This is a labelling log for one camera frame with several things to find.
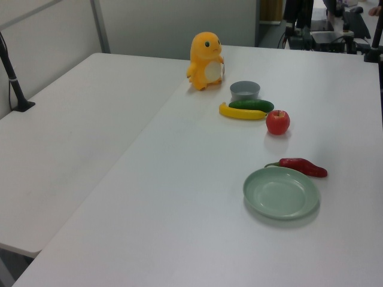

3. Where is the black camera pole with base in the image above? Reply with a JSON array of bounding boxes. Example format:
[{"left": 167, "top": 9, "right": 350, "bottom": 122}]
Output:
[{"left": 0, "top": 29, "right": 36, "bottom": 113}]

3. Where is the yellow banana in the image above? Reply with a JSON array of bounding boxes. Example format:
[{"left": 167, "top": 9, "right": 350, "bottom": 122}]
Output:
[{"left": 218, "top": 102, "right": 268, "bottom": 121}]

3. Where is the light green plate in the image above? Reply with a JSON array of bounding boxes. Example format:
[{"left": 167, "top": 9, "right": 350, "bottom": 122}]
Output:
[{"left": 242, "top": 166, "right": 321, "bottom": 221}]

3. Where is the black clamp stand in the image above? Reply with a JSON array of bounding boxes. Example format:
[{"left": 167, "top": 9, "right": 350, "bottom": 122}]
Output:
[{"left": 363, "top": 17, "right": 383, "bottom": 63}]

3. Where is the green cucumber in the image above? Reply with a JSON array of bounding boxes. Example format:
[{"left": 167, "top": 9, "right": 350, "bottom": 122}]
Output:
[{"left": 228, "top": 99, "right": 275, "bottom": 112}]

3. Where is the yellow brown panel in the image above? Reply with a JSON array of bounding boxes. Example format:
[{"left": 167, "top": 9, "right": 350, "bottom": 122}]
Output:
[{"left": 259, "top": 0, "right": 284, "bottom": 23}]

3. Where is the red chili pepper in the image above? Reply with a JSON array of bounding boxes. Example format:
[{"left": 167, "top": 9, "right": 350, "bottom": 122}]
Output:
[{"left": 263, "top": 157, "right": 328, "bottom": 178}]

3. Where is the grey bowl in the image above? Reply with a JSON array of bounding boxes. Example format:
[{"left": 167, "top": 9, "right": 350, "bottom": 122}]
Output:
[{"left": 229, "top": 80, "right": 261, "bottom": 102}]

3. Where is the black electronics box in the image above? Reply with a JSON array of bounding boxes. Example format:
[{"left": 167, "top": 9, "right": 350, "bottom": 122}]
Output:
[{"left": 310, "top": 30, "right": 358, "bottom": 54}]

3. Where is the orange plush toy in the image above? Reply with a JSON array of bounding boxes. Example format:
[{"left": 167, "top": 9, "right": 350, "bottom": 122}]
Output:
[{"left": 186, "top": 31, "right": 226, "bottom": 92}]

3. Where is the red apple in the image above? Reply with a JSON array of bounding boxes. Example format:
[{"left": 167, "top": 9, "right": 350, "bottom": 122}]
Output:
[{"left": 265, "top": 109, "right": 291, "bottom": 136}]

